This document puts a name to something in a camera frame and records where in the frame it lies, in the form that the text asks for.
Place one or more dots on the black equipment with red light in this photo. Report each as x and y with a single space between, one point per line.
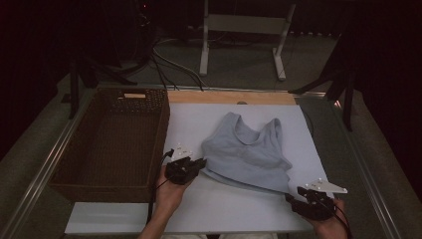
144 20

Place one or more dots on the aluminium table frame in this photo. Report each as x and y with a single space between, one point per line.
31 192

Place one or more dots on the black tripod stand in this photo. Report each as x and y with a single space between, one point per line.
73 83

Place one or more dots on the light blue tank top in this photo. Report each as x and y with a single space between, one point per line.
245 156

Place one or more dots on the brown wicker basket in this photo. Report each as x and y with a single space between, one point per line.
106 149

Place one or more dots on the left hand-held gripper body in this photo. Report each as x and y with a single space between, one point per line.
179 172

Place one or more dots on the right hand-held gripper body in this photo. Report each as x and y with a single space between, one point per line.
315 205

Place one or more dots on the black angled stand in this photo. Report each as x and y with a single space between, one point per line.
347 106

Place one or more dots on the person's left hand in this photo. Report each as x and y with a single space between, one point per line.
169 195

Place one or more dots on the wooden board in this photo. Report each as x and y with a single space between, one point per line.
215 97

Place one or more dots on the white metal stand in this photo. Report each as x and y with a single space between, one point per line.
245 25

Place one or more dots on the person's right hand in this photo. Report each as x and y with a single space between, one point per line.
333 227

